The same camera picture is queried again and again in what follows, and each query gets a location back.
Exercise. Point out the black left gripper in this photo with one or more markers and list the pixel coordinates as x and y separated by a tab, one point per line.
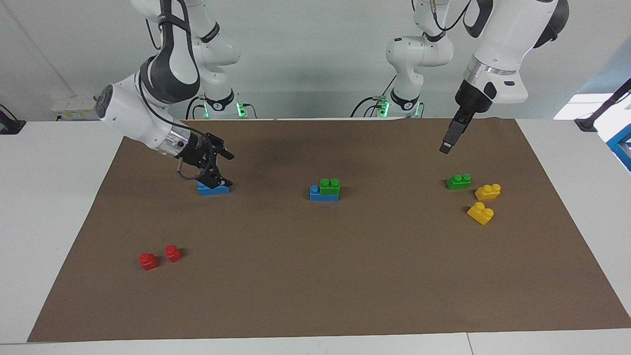
473	98

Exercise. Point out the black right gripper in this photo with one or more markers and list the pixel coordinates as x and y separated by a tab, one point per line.
194	148

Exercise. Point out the blue three-stud block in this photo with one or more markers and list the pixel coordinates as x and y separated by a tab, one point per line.
318	194
219	191

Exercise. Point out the green two-stud block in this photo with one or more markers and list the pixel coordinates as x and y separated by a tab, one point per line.
329	186
458	182

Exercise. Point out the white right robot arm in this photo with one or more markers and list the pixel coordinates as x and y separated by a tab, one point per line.
133	111

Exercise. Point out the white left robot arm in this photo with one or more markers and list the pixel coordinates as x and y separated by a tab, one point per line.
512	34

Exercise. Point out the yellow two-stud block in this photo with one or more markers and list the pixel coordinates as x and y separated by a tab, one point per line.
480	213
488	192

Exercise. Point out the red one-stud block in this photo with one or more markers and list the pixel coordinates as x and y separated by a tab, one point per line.
173	253
148	262

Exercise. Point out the black angled stand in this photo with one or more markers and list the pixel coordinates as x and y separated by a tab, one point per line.
589	123

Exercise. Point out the white power strip box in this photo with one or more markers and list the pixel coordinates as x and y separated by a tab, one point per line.
79	108

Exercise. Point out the brown table mat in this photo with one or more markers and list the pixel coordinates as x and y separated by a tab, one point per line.
315	276

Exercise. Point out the blue metal frame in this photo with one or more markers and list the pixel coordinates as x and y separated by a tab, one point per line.
620	148

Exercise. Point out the black clamp mount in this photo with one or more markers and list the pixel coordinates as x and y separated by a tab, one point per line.
11	125

